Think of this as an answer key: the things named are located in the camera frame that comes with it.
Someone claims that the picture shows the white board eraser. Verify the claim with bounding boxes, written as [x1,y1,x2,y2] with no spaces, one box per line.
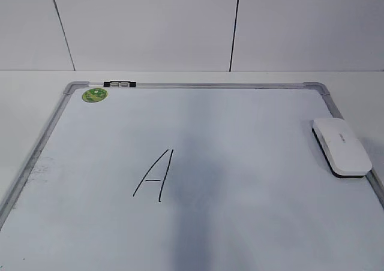
[312,118,373,178]

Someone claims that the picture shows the black board hanger clip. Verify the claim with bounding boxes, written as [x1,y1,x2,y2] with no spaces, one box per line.
[103,80,137,88]

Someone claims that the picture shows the green round sticker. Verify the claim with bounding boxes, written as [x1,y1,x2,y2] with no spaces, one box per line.
[82,88,108,103]

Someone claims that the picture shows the white board with aluminium frame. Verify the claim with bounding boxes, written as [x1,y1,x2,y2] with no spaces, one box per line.
[1,82,383,270]

